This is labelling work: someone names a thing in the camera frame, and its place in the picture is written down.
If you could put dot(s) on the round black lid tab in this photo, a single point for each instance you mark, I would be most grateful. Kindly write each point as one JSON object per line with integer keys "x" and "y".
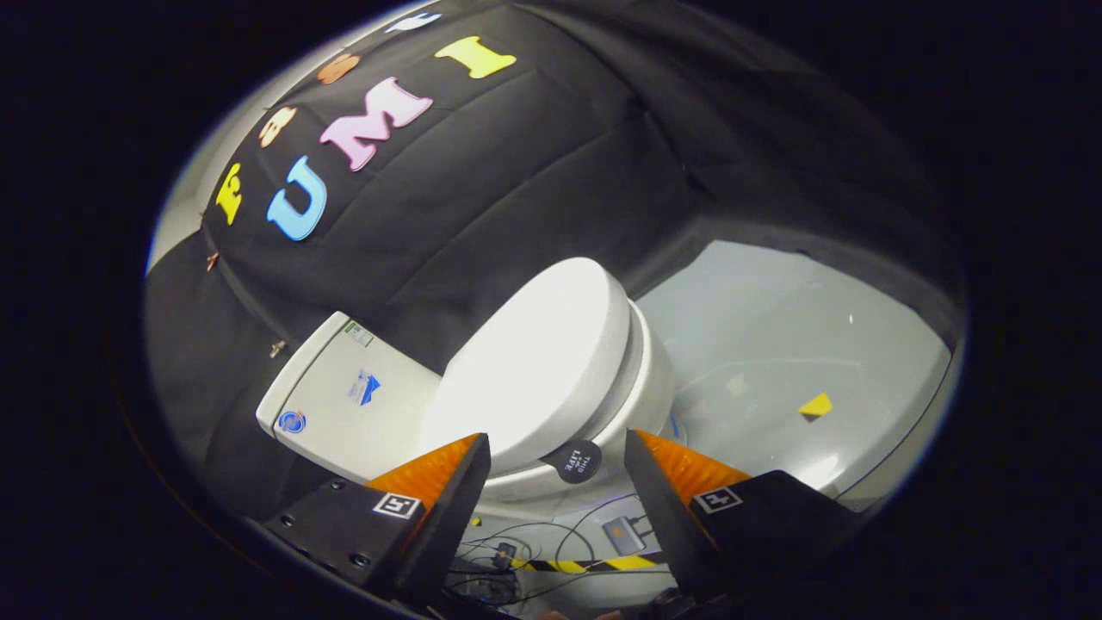
{"x": 575, "y": 461}

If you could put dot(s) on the small grey electronic box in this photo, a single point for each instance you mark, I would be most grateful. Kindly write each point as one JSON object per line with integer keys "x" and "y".
{"x": 622, "y": 536}

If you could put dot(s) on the white toilet lid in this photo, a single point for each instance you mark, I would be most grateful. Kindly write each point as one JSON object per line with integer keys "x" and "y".
{"x": 538, "y": 362}

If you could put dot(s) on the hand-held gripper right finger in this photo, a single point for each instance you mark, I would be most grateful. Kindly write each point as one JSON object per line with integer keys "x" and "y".
{"x": 663, "y": 517}

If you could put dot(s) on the yellow black striped tape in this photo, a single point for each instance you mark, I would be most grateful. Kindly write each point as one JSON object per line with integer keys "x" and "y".
{"x": 568, "y": 565}

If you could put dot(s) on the black backdrop cloth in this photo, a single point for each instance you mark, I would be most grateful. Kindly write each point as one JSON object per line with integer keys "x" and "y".
{"x": 534, "y": 189}

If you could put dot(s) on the white ceramic toilet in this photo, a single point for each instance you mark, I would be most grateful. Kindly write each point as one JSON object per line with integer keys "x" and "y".
{"x": 344, "y": 405}

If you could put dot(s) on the small yellow tape piece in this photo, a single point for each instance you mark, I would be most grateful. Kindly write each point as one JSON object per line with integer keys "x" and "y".
{"x": 816, "y": 406}

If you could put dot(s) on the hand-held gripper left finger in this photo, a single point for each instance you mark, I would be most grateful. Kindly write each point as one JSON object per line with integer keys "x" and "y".
{"x": 443, "y": 525}

